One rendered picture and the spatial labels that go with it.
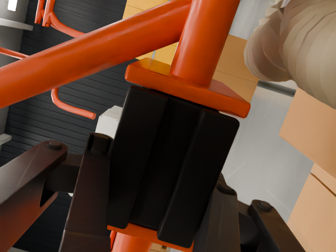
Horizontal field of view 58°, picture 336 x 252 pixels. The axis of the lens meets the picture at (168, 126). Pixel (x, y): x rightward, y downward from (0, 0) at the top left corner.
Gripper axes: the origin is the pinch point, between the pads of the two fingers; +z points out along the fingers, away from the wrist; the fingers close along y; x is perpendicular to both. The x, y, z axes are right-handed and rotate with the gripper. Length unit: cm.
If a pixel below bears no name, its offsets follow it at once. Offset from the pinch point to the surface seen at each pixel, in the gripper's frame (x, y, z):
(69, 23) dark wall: -26, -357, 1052
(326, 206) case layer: -23, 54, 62
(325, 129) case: 4.1, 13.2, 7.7
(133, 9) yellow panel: 58, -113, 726
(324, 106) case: 5.8, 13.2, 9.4
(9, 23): -73, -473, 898
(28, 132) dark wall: -439, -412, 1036
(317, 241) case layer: -32, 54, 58
